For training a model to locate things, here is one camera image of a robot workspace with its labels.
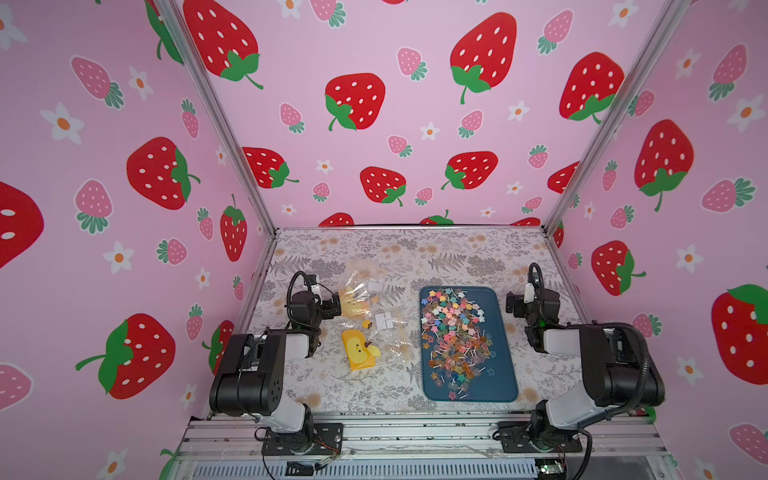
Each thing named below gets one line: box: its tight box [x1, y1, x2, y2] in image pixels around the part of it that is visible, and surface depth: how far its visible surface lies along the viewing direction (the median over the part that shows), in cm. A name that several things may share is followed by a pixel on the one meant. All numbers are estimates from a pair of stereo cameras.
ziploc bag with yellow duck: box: [340, 309, 417, 372], surface depth 91 cm
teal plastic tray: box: [421, 286, 518, 402], surface depth 86 cm
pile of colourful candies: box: [420, 288, 496, 401], surface depth 92 cm
